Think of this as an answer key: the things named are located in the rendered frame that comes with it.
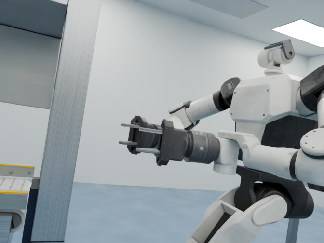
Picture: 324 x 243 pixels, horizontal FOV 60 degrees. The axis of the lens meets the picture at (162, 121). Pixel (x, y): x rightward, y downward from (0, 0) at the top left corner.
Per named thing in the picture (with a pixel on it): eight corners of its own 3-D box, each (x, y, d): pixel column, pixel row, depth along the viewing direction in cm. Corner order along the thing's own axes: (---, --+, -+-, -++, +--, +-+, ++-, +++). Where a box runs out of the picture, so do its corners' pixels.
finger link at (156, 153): (137, 148, 72) (160, 151, 74) (136, 147, 75) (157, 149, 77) (137, 154, 72) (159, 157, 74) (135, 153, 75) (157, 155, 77)
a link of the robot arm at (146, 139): (148, 117, 89) (169, 120, 98) (126, 114, 94) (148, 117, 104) (142, 156, 89) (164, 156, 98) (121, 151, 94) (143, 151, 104)
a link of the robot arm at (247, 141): (209, 159, 81) (248, 169, 70) (213, 128, 81) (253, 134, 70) (223, 160, 85) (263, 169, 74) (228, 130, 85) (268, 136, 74)
